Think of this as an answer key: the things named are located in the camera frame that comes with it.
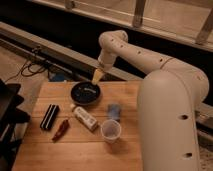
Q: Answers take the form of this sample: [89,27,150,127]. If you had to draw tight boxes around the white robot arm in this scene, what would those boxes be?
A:
[93,30,209,171]

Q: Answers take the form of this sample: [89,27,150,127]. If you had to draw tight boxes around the black chair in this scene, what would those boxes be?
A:
[0,79,30,171]

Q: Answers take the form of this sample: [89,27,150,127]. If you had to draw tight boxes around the metal floor rail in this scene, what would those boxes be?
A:
[0,22,213,131]

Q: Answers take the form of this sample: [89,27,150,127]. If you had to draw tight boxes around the blue sponge block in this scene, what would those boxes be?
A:
[107,104,121,121]

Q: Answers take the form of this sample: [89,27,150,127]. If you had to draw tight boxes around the clear plastic cup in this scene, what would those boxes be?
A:
[100,119,121,143]

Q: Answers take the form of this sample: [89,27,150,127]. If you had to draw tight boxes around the black cables on floor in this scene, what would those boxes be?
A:
[4,59,51,84]

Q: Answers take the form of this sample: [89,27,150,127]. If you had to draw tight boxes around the black rectangular box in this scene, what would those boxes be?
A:
[40,104,59,131]

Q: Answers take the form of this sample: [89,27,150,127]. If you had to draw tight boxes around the white plastic bottle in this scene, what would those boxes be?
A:
[70,104,98,131]

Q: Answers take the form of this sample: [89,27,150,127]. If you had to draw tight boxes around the dark ceramic bowl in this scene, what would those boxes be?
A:
[70,82,101,105]

